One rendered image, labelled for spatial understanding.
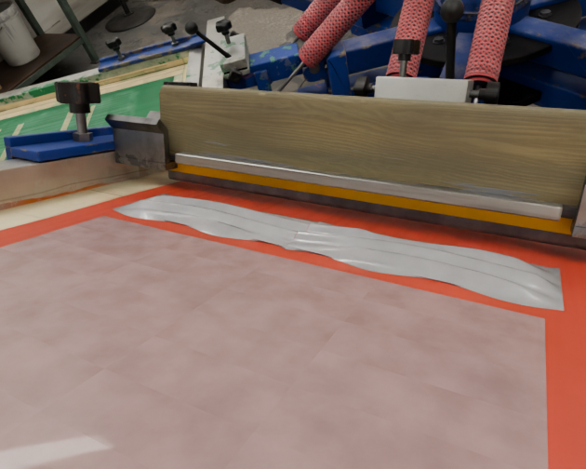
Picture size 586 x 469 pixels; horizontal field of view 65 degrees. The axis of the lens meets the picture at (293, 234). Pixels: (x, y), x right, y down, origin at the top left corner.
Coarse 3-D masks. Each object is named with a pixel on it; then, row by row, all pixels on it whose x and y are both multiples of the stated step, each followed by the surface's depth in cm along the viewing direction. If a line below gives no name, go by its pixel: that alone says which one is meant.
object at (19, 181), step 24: (0, 168) 39; (24, 168) 41; (48, 168) 43; (72, 168) 45; (96, 168) 48; (120, 168) 51; (144, 168) 54; (0, 192) 39; (24, 192) 41; (48, 192) 44; (72, 192) 46
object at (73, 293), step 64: (192, 192) 48; (0, 256) 30; (64, 256) 31; (128, 256) 31; (192, 256) 32; (256, 256) 32; (0, 320) 23; (64, 320) 23; (128, 320) 23; (0, 384) 18; (64, 384) 18
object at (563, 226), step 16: (208, 176) 48; (224, 176) 47; (240, 176) 46; (256, 176) 45; (320, 192) 42; (336, 192) 42; (352, 192) 41; (416, 208) 39; (432, 208) 38; (448, 208) 38; (464, 208) 37; (512, 224) 36; (528, 224) 35; (544, 224) 35; (560, 224) 34
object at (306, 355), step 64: (320, 256) 32; (512, 256) 34; (576, 256) 34; (192, 320) 24; (256, 320) 24; (320, 320) 24; (384, 320) 24; (448, 320) 25; (512, 320) 25; (576, 320) 25; (128, 384) 19; (192, 384) 19; (256, 384) 19; (320, 384) 19; (384, 384) 19; (448, 384) 19; (512, 384) 20; (576, 384) 20; (0, 448) 15; (64, 448) 15; (128, 448) 16; (192, 448) 16; (256, 448) 16; (320, 448) 16; (384, 448) 16; (448, 448) 16; (512, 448) 16; (576, 448) 16
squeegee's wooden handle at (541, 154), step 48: (192, 96) 45; (240, 96) 43; (288, 96) 40; (336, 96) 39; (192, 144) 46; (240, 144) 44; (288, 144) 42; (336, 144) 39; (384, 144) 38; (432, 144) 36; (480, 144) 34; (528, 144) 33; (576, 144) 31; (480, 192) 35; (528, 192) 34; (576, 192) 32
